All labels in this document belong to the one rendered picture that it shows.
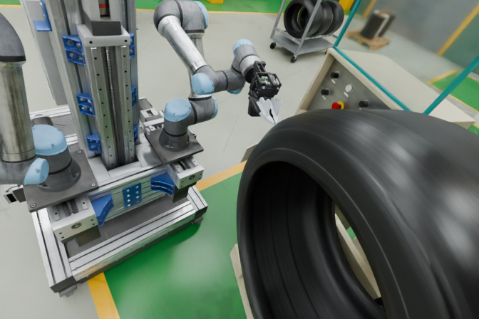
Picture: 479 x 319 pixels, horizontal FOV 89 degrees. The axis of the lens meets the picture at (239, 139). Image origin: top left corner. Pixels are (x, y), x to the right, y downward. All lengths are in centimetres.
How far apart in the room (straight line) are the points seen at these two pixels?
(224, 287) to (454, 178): 152
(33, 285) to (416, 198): 175
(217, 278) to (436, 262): 150
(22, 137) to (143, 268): 110
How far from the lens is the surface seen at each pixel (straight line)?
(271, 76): 77
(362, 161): 34
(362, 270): 94
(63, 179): 113
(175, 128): 115
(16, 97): 84
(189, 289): 170
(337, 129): 39
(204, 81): 84
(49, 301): 177
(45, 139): 103
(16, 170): 91
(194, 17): 116
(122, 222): 162
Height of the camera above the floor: 164
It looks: 42 degrees down
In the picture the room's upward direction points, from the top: 20 degrees clockwise
